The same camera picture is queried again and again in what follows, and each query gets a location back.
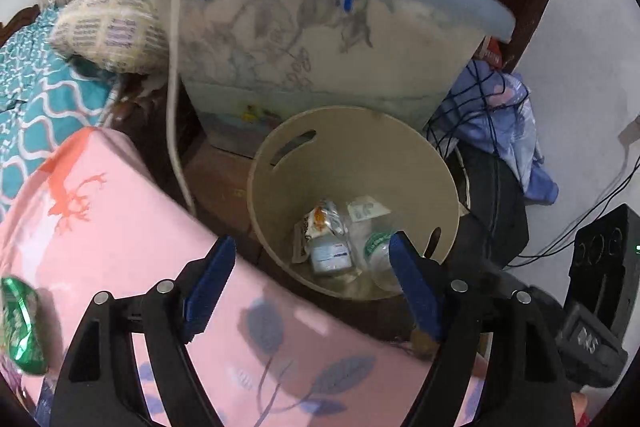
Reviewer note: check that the patterned beige pillow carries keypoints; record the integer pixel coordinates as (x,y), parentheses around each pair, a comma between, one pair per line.
(105,27)

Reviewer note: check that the white paper slip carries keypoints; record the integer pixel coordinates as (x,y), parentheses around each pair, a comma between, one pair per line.
(366,208)

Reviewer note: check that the green snack packet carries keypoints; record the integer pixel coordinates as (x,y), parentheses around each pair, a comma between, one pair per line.
(22,327)

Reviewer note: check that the pink deer print blanket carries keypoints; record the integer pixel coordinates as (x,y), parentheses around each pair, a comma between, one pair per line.
(125,227)

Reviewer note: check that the black bag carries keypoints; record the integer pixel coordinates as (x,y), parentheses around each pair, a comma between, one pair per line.
(495,212)

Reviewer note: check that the purple blue cloth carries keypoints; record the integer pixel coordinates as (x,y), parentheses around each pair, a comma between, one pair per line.
(515,132)

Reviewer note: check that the beige round trash bin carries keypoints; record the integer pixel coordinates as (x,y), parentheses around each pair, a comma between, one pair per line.
(350,157)

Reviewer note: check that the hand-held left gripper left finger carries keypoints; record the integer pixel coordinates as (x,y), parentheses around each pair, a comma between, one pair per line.
(210,289)

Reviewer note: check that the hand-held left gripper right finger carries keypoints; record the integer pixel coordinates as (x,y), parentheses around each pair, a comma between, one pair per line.
(416,292)

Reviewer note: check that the teal patterned bed sheet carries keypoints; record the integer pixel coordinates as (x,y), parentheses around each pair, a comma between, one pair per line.
(45,107)

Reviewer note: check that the white orange snack wrapper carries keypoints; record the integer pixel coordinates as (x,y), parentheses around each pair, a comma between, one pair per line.
(317,219)

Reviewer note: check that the red white packet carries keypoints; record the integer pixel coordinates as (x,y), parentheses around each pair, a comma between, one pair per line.
(491,52)

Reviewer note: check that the black speaker box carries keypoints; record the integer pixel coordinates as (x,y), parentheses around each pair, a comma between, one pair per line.
(607,262)

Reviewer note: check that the clear bottle green label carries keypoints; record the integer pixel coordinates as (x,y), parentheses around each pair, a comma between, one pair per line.
(377,254)

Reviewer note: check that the small white plastic jar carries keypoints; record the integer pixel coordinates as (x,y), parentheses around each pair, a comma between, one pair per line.
(329,257)

